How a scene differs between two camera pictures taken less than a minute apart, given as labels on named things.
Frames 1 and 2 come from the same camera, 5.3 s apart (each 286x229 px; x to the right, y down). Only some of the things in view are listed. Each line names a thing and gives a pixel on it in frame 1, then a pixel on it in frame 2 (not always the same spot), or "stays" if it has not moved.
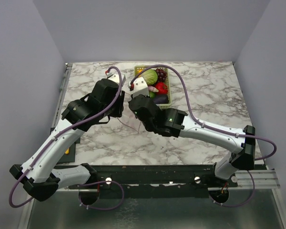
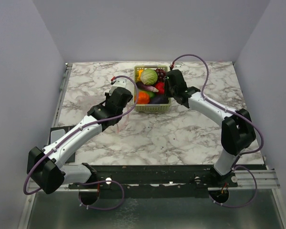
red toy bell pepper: [162, 88] stays
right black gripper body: [144, 96] -> [168, 91]
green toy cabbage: [150, 76] stays
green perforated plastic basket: [169, 101] stays
